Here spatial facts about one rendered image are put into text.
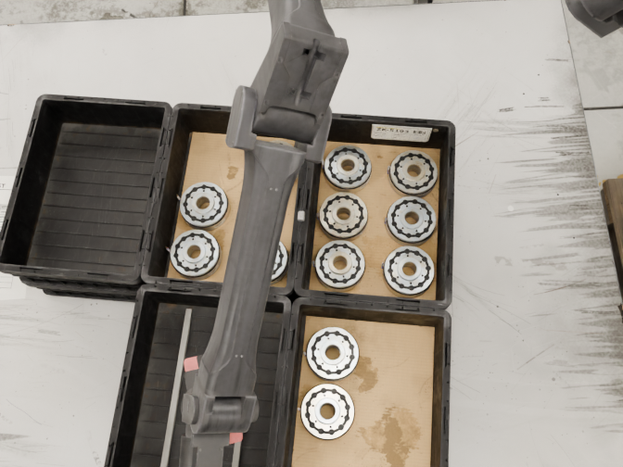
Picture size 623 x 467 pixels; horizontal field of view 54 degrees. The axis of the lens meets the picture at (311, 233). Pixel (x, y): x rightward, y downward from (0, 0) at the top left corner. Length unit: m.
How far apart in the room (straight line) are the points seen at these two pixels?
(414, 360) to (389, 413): 0.11
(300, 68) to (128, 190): 0.82
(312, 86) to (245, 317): 0.28
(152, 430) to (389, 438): 0.46
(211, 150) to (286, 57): 0.77
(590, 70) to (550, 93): 0.98
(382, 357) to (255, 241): 0.60
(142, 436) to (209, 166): 0.58
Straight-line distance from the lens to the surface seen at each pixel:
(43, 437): 1.50
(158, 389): 1.29
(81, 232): 1.42
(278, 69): 0.66
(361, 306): 1.16
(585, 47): 2.72
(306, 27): 0.68
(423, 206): 1.31
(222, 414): 0.79
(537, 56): 1.74
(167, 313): 1.30
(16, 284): 1.59
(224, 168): 1.38
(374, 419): 1.24
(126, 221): 1.39
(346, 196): 1.30
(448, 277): 1.19
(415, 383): 1.25
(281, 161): 0.69
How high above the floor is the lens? 2.06
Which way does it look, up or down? 71 degrees down
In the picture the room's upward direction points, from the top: 6 degrees counter-clockwise
